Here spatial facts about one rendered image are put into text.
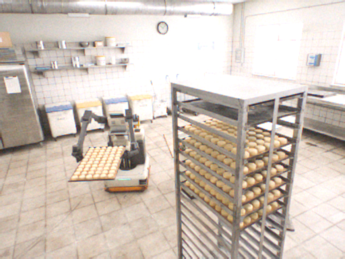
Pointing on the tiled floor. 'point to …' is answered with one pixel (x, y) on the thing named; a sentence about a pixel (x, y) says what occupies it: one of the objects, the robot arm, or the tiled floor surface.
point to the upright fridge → (18, 102)
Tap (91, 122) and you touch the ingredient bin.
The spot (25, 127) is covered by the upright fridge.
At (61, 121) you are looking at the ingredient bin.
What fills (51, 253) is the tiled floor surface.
